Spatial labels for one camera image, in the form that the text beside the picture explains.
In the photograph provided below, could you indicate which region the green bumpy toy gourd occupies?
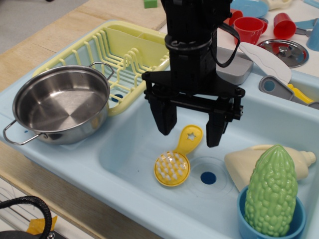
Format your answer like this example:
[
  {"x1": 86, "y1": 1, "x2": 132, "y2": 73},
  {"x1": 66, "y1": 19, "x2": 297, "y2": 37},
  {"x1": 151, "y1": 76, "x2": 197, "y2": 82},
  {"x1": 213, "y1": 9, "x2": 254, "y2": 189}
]
[{"x1": 244, "y1": 145, "x2": 298, "y2": 237}]

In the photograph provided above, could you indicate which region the yellow plastic dish rack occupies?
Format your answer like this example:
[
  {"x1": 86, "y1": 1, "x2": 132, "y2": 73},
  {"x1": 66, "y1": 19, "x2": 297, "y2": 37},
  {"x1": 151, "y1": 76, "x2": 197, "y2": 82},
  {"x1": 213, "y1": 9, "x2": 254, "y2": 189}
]
[{"x1": 33, "y1": 20, "x2": 169, "y2": 116}]

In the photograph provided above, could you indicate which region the blue plastic cup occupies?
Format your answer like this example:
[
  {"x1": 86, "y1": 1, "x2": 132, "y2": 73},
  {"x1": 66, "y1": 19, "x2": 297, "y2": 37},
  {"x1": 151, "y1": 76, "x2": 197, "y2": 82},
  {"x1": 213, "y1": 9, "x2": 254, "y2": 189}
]
[{"x1": 237, "y1": 186, "x2": 307, "y2": 239}]

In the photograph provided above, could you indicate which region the red cup lying left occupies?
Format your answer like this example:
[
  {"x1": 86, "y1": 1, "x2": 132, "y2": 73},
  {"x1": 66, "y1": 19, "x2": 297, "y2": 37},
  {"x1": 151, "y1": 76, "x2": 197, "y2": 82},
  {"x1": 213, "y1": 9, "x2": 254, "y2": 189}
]
[{"x1": 224, "y1": 8, "x2": 243, "y2": 26}]

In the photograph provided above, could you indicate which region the blue toy utensil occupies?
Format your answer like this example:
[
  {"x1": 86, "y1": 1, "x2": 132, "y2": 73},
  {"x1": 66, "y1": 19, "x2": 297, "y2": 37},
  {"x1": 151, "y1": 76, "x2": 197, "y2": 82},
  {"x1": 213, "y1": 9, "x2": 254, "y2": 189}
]
[{"x1": 295, "y1": 18, "x2": 318, "y2": 30}]

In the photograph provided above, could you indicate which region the grey toy utensil handle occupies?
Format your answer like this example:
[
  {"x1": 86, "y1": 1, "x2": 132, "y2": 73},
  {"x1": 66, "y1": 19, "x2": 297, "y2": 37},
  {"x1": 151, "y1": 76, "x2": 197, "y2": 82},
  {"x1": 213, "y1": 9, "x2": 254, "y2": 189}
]
[{"x1": 259, "y1": 76, "x2": 319, "y2": 110}]

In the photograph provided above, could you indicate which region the light blue cup edge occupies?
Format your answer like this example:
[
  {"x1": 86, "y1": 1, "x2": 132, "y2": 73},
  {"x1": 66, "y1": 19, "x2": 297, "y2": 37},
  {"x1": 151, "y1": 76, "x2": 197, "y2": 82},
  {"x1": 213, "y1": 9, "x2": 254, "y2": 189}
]
[{"x1": 306, "y1": 20, "x2": 319, "y2": 51}]

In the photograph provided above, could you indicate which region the yellow toy utensil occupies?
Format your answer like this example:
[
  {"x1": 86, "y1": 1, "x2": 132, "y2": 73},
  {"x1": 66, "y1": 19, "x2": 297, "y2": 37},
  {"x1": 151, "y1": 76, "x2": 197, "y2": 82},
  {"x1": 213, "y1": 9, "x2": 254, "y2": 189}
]
[{"x1": 288, "y1": 84, "x2": 314, "y2": 104}]

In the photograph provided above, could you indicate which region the cream toy detergent bottle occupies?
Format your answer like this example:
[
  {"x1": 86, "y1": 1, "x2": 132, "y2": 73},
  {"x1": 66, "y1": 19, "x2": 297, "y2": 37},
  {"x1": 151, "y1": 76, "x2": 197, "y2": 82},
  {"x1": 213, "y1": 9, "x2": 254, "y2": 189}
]
[{"x1": 224, "y1": 144, "x2": 317, "y2": 191}]

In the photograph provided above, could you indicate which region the blue plastic plate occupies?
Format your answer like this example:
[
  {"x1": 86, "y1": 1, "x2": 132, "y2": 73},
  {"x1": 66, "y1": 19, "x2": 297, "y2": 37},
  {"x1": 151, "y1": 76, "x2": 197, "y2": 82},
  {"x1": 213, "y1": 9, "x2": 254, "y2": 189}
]
[{"x1": 231, "y1": 0, "x2": 269, "y2": 18}]

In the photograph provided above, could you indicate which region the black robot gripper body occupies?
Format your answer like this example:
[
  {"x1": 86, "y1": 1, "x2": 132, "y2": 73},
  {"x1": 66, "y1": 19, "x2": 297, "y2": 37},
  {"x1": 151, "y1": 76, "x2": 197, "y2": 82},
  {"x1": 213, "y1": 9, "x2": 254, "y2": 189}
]
[{"x1": 142, "y1": 0, "x2": 245, "y2": 121}]

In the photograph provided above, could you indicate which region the light blue toy sink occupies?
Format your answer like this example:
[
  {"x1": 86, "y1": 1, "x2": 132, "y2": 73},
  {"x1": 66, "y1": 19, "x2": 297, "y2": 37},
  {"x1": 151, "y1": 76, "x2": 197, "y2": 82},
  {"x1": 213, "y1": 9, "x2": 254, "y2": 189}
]
[{"x1": 0, "y1": 19, "x2": 319, "y2": 239}]

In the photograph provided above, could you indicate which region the yellow tape piece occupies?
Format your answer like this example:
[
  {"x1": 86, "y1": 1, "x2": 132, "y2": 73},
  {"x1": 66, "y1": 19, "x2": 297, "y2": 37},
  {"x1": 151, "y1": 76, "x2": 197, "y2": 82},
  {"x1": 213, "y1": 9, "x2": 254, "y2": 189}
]
[{"x1": 26, "y1": 216, "x2": 58, "y2": 235}]

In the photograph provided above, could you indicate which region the stainless steel pot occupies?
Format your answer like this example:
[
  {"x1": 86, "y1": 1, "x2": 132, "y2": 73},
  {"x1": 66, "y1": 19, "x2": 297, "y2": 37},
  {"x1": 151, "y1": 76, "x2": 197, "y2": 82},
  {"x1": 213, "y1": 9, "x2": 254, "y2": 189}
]
[{"x1": 2, "y1": 62, "x2": 115, "y2": 145}]

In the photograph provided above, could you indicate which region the grey toy faucet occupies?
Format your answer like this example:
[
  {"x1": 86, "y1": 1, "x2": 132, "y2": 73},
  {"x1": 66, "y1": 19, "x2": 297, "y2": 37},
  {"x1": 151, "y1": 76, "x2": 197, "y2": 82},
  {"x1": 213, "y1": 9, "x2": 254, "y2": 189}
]
[{"x1": 216, "y1": 47, "x2": 253, "y2": 85}]

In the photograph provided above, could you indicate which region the green toy block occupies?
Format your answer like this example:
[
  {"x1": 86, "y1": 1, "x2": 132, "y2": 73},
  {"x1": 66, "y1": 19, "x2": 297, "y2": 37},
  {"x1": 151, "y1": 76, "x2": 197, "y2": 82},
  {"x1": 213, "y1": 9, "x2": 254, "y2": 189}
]
[{"x1": 144, "y1": 0, "x2": 158, "y2": 8}]

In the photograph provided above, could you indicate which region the steel pot lid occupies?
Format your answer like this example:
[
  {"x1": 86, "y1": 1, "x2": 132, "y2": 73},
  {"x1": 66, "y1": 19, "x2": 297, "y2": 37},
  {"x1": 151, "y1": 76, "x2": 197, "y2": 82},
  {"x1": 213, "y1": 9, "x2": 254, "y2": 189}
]
[{"x1": 258, "y1": 39, "x2": 309, "y2": 68}]

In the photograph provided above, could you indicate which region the white toy knife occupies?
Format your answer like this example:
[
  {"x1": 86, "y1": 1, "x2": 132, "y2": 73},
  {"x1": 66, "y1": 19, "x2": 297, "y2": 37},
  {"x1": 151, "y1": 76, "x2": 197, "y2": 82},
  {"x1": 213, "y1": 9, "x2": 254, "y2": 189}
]
[{"x1": 239, "y1": 42, "x2": 292, "y2": 85}]

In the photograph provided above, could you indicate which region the black braided cable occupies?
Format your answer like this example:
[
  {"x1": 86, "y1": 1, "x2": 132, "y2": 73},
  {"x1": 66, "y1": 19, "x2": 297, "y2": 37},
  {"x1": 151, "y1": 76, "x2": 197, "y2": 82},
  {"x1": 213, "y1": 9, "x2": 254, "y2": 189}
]
[{"x1": 0, "y1": 195, "x2": 52, "y2": 239}]

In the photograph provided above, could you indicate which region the yellow toy dish brush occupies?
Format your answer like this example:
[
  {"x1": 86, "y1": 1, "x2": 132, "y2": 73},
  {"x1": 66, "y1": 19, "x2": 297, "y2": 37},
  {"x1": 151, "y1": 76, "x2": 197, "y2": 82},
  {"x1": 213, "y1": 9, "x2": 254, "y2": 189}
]
[{"x1": 154, "y1": 124, "x2": 203, "y2": 187}]

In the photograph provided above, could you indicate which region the cream toy item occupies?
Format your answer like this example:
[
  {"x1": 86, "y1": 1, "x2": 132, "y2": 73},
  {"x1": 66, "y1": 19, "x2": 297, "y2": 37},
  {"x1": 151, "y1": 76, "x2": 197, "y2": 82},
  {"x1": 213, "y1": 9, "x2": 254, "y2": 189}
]
[{"x1": 263, "y1": 0, "x2": 292, "y2": 10}]

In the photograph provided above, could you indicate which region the red cup right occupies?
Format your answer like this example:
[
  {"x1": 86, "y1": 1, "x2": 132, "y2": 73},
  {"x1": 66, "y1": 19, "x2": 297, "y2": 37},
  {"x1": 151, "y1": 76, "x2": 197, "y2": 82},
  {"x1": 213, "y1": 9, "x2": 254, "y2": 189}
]
[{"x1": 273, "y1": 12, "x2": 297, "y2": 39}]

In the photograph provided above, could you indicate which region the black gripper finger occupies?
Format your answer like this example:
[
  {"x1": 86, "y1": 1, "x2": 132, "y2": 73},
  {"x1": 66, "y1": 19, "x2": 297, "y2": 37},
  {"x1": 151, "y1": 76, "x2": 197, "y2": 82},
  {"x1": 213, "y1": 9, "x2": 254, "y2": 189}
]
[
  {"x1": 206, "y1": 113, "x2": 228, "y2": 147},
  {"x1": 149, "y1": 96, "x2": 177, "y2": 135}
]

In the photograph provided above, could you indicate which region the red cup front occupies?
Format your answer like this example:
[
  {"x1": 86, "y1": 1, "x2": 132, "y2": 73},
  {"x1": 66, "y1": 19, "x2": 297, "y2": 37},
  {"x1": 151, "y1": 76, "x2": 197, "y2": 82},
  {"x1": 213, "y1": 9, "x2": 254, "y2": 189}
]
[{"x1": 233, "y1": 16, "x2": 268, "y2": 45}]

